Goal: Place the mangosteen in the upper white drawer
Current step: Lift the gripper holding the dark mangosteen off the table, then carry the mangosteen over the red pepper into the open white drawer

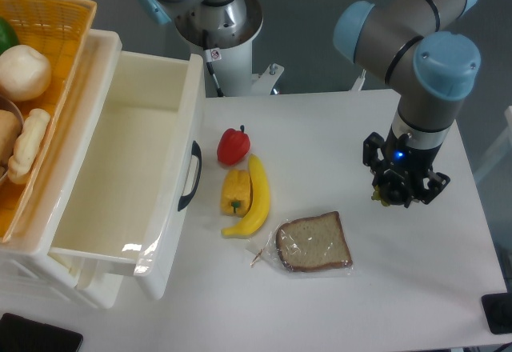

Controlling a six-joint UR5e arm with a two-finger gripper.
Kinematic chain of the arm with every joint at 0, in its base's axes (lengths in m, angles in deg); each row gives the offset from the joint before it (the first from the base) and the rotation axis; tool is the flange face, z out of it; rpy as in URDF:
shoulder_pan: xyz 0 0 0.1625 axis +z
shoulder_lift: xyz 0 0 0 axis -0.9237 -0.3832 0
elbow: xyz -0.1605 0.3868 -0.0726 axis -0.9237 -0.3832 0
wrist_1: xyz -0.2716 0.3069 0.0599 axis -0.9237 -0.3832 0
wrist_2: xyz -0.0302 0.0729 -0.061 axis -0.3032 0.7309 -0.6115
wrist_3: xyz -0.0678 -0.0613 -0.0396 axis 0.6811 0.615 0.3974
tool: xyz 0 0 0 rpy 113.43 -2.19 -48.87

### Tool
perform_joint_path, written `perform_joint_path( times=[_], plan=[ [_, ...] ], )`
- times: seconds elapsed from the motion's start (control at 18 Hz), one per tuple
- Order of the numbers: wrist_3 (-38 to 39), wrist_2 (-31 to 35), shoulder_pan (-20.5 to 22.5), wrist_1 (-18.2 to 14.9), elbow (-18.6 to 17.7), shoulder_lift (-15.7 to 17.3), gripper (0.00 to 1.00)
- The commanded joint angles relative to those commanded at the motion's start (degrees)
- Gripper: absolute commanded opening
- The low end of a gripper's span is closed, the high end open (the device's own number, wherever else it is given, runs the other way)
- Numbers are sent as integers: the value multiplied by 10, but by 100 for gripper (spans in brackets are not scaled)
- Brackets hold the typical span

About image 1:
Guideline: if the dark mangosteen with green calyx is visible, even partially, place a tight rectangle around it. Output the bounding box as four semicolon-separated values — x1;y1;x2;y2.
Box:
371;183;396;207

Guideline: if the white drawer cabinet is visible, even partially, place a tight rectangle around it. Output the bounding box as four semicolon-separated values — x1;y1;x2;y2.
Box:
1;30;122;308

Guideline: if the round white bun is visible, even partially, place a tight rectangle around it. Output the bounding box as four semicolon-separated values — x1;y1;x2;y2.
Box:
1;45;52;102

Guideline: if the brown bread in bowl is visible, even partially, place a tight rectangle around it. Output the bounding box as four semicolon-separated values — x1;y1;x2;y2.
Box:
0;110;22;167

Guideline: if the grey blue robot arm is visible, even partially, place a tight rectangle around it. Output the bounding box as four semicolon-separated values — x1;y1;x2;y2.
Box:
333;0;481;207

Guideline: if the black device right edge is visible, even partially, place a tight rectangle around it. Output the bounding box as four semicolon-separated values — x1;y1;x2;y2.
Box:
481;293;511;334

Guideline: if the yellow banana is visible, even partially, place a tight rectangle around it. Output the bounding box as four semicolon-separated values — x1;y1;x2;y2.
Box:
221;154;270;238

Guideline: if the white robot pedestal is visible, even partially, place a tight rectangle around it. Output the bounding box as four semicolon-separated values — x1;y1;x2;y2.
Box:
174;0;285;97

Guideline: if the black device bottom left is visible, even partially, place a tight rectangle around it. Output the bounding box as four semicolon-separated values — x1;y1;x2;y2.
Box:
1;313;83;351

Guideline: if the open upper white drawer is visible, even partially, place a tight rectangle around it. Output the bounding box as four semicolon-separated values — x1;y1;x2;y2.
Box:
51;52;206;300

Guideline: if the red bell pepper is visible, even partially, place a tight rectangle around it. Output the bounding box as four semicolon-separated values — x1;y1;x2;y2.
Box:
217;125;251;166

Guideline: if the pale knobby bread roll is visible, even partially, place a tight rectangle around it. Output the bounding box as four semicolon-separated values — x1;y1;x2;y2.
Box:
7;108;50;185

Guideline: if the yellow bell pepper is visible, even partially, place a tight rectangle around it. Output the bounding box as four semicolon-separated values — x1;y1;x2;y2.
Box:
220;169;252;217

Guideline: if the green vegetable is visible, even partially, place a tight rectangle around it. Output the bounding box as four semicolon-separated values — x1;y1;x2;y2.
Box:
0;17;20;54

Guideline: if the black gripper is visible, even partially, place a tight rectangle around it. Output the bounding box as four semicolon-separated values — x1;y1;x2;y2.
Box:
362;132;450;205

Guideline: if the black drawer handle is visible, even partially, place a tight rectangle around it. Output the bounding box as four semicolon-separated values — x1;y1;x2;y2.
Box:
177;140;203;212

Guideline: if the bread slice in plastic bag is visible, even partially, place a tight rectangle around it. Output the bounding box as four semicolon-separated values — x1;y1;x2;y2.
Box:
246;211;354;278

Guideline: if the yellow woven basket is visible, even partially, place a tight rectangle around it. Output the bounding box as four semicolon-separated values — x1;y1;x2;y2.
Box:
1;0;97;242

